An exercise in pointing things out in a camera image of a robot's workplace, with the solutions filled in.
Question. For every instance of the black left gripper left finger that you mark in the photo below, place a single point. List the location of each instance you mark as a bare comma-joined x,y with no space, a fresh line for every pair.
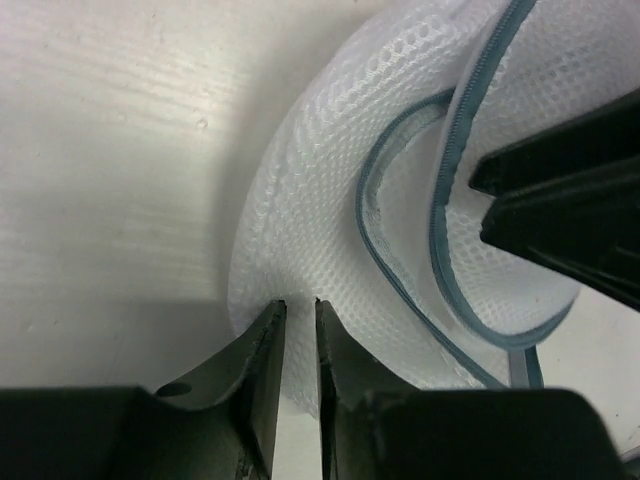
218,421

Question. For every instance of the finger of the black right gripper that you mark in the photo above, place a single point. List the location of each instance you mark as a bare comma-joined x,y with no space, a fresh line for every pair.
604,135
584,226

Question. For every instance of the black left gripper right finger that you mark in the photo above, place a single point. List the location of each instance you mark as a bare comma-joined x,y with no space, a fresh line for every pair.
375,425

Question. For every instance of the white mesh laundry bag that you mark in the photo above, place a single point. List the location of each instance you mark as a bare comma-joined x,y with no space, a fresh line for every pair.
363,199

